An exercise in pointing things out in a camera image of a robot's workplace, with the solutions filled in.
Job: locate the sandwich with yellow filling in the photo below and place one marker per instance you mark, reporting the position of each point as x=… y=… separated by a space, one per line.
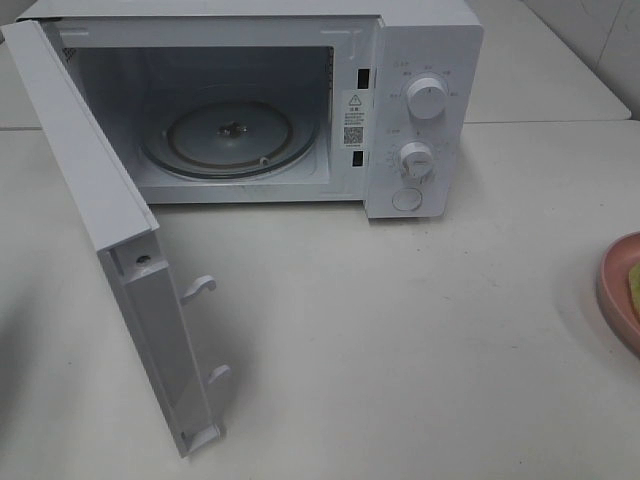
x=634 y=288

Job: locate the glass microwave turntable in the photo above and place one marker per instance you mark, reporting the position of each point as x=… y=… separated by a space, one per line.
x=226 y=133

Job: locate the upper white power knob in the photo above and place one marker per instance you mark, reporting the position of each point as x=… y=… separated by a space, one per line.
x=426 y=96

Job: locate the white microwave oven body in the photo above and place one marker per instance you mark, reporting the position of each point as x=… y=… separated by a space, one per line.
x=130 y=50

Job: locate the round white door button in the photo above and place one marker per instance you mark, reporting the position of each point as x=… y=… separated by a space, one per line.
x=407 y=199

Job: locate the white timer knob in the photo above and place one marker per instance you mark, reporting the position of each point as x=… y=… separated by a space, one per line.
x=416 y=160

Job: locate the pink round plate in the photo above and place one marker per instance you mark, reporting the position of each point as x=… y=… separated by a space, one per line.
x=614 y=293

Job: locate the white warning label sticker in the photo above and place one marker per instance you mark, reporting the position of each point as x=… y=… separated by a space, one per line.
x=354 y=118

